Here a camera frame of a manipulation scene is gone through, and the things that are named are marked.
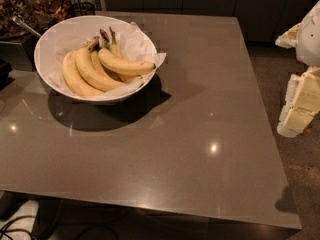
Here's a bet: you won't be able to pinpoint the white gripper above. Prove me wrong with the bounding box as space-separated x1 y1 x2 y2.
275 0 320 138

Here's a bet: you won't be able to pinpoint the yellow banana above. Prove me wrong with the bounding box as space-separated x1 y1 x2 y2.
109 28 141 84
75 37 124 92
90 51 120 81
62 51 102 98
98 29 155 76

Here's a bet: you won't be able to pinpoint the white paper bowl liner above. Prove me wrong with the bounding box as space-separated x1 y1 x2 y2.
35 16 165 103

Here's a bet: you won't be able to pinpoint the white ceramic bowl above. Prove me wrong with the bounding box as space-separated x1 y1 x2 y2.
34 15 164 104

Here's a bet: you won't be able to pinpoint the glass jar of snacks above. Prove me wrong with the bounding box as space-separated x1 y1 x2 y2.
0 0 71 40

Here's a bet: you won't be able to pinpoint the metal scoop handle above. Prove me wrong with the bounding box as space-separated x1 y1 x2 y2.
12 16 41 38

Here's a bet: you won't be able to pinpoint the black floor cables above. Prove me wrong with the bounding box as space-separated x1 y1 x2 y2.
0 213 38 240

